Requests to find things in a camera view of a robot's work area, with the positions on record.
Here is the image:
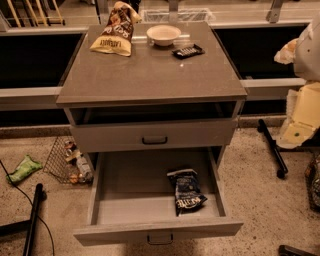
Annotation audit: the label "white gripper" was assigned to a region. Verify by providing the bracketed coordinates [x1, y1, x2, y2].
[274, 39, 320, 149]

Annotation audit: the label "blue chip bag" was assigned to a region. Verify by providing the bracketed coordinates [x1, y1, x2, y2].
[167, 168, 207, 216]

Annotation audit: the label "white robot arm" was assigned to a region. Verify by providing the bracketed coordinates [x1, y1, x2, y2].
[274, 14, 320, 149]

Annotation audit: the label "grey drawer cabinet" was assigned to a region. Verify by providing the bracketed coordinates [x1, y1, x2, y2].
[55, 21, 248, 159]

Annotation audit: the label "closed grey upper drawer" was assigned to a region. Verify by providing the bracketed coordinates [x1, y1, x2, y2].
[71, 119, 237, 153]

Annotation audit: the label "brown yellow chip bag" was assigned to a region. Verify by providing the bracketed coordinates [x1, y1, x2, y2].
[90, 1, 142, 57]

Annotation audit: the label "open grey lower drawer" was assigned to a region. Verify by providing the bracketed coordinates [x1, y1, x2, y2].
[74, 148, 243, 246]

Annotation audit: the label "green snack bag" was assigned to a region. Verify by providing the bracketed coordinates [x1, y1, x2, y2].
[6, 155, 43, 184]

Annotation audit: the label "black candy bar packet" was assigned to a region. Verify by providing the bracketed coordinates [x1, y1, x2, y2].
[173, 44, 205, 60]

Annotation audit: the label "dark basket right edge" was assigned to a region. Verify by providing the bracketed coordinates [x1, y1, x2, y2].
[305, 154, 320, 212]

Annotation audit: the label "white bowl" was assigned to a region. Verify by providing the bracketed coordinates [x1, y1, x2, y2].
[147, 25, 181, 47]

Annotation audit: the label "clear plastic bin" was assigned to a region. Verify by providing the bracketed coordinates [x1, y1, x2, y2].
[140, 8, 216, 23]

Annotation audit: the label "black object bottom right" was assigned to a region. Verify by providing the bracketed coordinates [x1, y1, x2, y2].
[278, 245, 317, 256]

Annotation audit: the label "wooden chair legs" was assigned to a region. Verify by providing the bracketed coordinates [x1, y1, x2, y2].
[0, 0, 66, 28]

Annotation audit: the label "black stand leg left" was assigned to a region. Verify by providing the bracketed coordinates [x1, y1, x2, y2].
[0, 183, 46, 256]

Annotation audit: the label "wire basket with snacks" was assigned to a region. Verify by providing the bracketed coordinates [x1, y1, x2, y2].
[44, 136, 93, 184]

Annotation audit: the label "black floor cable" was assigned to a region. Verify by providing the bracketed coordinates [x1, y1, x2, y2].
[0, 159, 56, 256]

